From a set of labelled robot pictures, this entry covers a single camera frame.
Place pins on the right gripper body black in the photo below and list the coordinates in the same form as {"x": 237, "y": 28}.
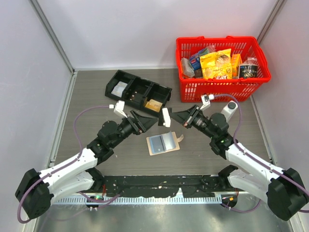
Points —
{"x": 193, "y": 117}

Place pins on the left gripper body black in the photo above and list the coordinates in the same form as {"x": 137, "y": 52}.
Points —
{"x": 135, "y": 127}

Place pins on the white card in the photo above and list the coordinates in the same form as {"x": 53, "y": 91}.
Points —
{"x": 164, "y": 118}

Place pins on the beige leather card holder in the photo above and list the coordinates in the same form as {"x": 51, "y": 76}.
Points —
{"x": 163, "y": 143}

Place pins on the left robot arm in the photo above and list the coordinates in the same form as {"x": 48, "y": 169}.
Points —
{"x": 38, "y": 190}

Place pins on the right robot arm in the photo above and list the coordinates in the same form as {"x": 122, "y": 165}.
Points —
{"x": 282, "y": 190}

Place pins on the gold card in tray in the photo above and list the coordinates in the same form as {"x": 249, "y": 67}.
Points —
{"x": 153, "y": 105}

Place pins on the white cards in tray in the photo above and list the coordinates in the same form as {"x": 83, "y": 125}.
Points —
{"x": 119, "y": 89}

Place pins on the black three-compartment tray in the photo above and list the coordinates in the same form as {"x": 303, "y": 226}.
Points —
{"x": 138, "y": 91}

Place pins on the brown chocolate box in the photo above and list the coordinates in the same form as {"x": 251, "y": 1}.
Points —
{"x": 198, "y": 73}

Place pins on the grey wrapped package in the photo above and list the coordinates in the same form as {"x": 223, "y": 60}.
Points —
{"x": 187, "y": 68}

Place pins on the red plastic shopping basket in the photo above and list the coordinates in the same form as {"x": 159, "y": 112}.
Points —
{"x": 191, "y": 89}

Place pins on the blue snack box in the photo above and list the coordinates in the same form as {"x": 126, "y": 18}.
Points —
{"x": 195, "y": 61}

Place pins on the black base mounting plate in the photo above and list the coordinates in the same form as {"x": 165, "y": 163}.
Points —
{"x": 163, "y": 186}

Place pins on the yellow chips bag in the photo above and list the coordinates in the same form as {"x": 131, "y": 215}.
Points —
{"x": 217, "y": 65}

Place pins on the green sponge pack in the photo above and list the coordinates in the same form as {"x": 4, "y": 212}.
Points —
{"x": 203, "y": 51}

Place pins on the black round can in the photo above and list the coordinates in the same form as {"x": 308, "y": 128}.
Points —
{"x": 248, "y": 71}

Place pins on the orange snack box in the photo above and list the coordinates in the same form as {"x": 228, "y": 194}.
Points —
{"x": 236, "y": 61}

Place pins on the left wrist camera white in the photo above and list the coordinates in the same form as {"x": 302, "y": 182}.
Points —
{"x": 118, "y": 109}

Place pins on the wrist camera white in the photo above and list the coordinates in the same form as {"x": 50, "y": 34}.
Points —
{"x": 118, "y": 109}
{"x": 206, "y": 101}

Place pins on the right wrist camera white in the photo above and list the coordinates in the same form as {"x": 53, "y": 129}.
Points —
{"x": 206, "y": 101}

